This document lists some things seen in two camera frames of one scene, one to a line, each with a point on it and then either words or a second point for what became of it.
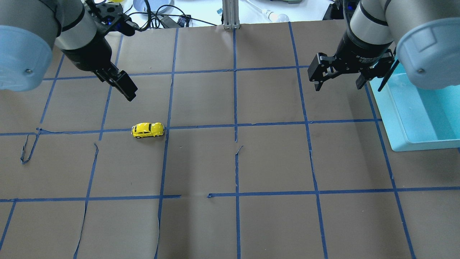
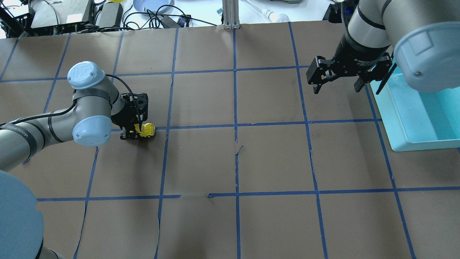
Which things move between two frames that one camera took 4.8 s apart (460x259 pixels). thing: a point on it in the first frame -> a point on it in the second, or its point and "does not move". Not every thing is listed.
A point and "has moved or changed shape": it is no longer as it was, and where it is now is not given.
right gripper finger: x=319 y=69 does not move
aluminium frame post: x=231 y=14 does not move
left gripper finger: x=125 y=84 -> x=125 y=135
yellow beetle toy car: x=146 y=129 has moved or changed shape
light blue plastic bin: x=413 y=117 does not move
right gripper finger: x=378 y=70 does not move
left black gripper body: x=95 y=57 -> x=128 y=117
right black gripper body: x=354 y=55 does not move
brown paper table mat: x=228 y=151 does not move
